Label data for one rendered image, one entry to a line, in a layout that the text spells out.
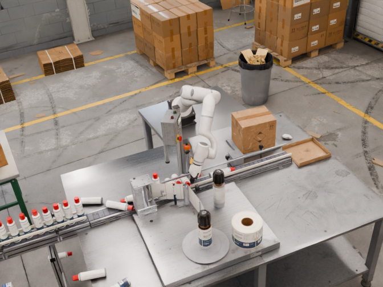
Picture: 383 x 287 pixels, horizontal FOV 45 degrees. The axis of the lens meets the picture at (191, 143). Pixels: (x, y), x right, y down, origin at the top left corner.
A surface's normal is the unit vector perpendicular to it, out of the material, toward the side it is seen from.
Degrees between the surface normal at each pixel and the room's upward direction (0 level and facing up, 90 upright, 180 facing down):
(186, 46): 91
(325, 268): 1
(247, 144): 90
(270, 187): 0
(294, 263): 1
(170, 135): 90
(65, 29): 90
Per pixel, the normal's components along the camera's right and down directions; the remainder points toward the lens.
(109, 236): -0.06, -0.81
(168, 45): 0.45, 0.49
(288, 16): -0.85, 0.34
